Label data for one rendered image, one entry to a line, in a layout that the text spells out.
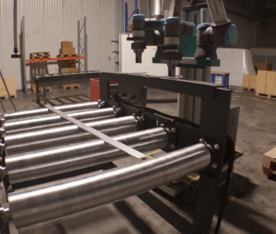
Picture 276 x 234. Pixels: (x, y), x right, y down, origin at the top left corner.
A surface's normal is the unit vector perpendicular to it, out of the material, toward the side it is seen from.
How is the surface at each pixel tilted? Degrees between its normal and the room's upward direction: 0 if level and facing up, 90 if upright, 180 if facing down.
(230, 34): 94
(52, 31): 90
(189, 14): 90
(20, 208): 53
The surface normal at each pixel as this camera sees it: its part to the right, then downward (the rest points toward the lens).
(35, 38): 0.54, 0.22
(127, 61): 0.14, 0.25
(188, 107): -0.79, 0.15
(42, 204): 0.44, -0.40
